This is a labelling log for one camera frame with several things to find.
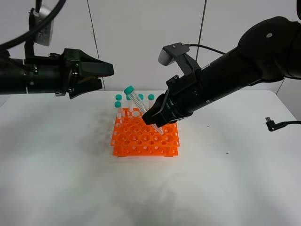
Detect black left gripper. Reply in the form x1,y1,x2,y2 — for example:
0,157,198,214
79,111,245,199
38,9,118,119
55,48,114,99

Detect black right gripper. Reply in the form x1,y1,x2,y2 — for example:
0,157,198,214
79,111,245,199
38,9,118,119
142,69,212,127

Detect test tube with teal cap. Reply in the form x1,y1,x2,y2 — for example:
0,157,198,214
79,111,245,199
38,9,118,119
123,85,165,136

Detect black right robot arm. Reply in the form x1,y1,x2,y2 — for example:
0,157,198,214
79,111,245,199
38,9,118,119
143,16,301,127

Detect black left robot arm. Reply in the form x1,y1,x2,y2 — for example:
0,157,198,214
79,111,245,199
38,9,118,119
0,48,114,99

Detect orange test tube rack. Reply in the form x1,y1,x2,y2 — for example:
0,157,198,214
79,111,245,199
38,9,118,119
111,108,180,157

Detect rack tube second row left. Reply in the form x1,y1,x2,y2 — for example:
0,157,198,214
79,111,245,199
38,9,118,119
114,101,122,119

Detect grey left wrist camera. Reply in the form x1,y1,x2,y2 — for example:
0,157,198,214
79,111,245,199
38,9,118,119
29,0,54,46

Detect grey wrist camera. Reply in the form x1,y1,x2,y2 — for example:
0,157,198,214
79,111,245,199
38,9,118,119
29,0,54,46
158,42,201,75

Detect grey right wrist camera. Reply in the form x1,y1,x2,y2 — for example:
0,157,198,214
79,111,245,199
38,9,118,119
158,42,201,75

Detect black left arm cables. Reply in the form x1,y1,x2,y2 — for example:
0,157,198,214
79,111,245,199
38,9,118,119
0,0,67,50

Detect black cable with plug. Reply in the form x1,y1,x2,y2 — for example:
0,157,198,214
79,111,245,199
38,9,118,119
265,116,301,132

